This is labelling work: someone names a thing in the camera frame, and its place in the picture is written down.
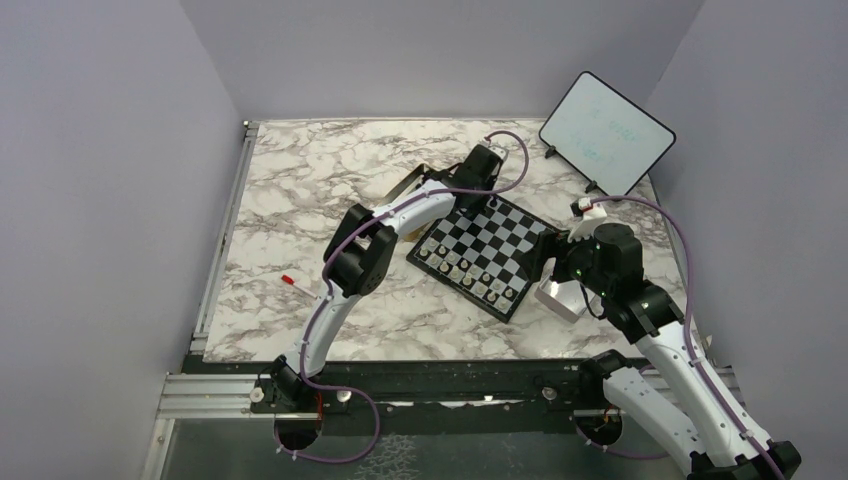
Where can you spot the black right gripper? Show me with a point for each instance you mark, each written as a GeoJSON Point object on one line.
{"type": "Point", "coordinates": [553, 244]}

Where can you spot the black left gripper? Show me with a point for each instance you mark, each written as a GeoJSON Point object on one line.
{"type": "Point", "coordinates": [476, 206]}

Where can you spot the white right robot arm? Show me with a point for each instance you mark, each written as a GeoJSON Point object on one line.
{"type": "Point", "coordinates": [704, 429]}

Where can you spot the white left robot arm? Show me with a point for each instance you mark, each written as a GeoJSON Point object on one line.
{"type": "Point", "coordinates": [359, 254]}

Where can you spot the silver metal tin lid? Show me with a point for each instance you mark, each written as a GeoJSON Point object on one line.
{"type": "Point", "coordinates": [565, 299]}

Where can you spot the black and white chessboard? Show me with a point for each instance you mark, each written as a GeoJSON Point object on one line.
{"type": "Point", "coordinates": [494, 240]}

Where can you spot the small whiteboard on stand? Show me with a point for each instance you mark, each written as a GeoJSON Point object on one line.
{"type": "Point", "coordinates": [607, 138]}

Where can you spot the red and white marker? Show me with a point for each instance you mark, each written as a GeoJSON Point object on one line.
{"type": "Point", "coordinates": [297, 286]}

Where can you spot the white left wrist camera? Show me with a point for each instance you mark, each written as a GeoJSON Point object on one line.
{"type": "Point", "coordinates": [497, 149]}

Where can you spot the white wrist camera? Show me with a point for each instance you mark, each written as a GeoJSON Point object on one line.
{"type": "Point", "coordinates": [590, 215]}
{"type": "Point", "coordinates": [497, 149]}

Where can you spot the aluminium frame rail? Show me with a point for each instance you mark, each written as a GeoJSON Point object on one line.
{"type": "Point", "coordinates": [212, 287]}

